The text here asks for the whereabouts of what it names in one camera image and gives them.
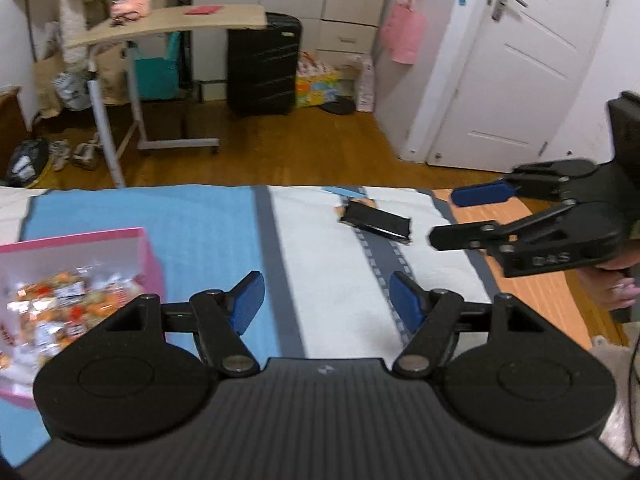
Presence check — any pink hanging bag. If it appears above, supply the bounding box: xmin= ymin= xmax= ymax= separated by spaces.
xmin=380 ymin=0 xmax=429 ymax=66

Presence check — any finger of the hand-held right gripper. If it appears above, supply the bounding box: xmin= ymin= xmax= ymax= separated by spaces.
xmin=450 ymin=159 xmax=596 ymax=208
xmin=429 ymin=200 xmax=581 ymax=256

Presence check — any brown paper bag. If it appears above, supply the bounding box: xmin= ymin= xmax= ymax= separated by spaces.
xmin=32 ymin=52 xmax=67 ymax=119

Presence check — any pink tissue pack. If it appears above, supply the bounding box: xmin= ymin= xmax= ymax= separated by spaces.
xmin=110 ymin=0 xmax=152 ymax=18

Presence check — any pink and white pack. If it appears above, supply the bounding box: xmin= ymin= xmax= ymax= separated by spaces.
xmin=352 ymin=55 xmax=376 ymax=113

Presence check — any white fluffy fabric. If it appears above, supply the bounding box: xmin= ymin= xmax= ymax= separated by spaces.
xmin=590 ymin=335 xmax=640 ymax=466

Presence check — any pink cardboard box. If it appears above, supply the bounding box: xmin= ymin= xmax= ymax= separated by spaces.
xmin=0 ymin=227 xmax=168 ymax=401

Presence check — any brown wooden cabinet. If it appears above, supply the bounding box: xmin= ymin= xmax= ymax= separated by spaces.
xmin=0 ymin=85 xmax=24 ymax=177

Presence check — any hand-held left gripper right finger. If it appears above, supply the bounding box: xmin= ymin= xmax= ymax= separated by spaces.
xmin=389 ymin=270 xmax=551 ymax=377

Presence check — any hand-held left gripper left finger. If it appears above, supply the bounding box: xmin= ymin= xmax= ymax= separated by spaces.
xmin=102 ymin=270 xmax=266 ymax=377

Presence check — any grey shoe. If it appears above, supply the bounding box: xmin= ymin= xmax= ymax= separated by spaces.
xmin=72 ymin=132 xmax=104 ymax=170
xmin=50 ymin=140 xmax=72 ymax=171

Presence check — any black packet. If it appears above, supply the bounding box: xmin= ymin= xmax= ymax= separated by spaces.
xmin=337 ymin=199 xmax=413 ymax=247

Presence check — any wooden rolling side table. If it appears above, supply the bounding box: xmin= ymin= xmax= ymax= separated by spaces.
xmin=65 ymin=4 xmax=268 ymax=188

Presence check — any white checkered bag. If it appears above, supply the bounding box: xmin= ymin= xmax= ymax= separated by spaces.
xmin=52 ymin=72 xmax=94 ymax=111

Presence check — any teal shopping bag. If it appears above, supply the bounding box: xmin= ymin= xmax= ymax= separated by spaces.
xmin=132 ymin=32 xmax=182 ymax=102

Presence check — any black bag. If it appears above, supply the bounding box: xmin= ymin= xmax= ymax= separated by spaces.
xmin=5 ymin=137 xmax=51 ymax=189

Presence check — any person's right hand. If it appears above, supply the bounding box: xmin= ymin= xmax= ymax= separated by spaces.
xmin=590 ymin=242 xmax=640 ymax=311

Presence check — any colourful gift bag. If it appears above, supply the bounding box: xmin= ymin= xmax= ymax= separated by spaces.
xmin=295 ymin=52 xmax=344 ymax=109

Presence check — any white door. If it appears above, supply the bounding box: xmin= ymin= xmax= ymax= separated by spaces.
xmin=425 ymin=0 xmax=616 ymax=168

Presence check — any black suitcase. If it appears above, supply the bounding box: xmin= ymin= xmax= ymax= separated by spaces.
xmin=226 ymin=12 xmax=303 ymax=118

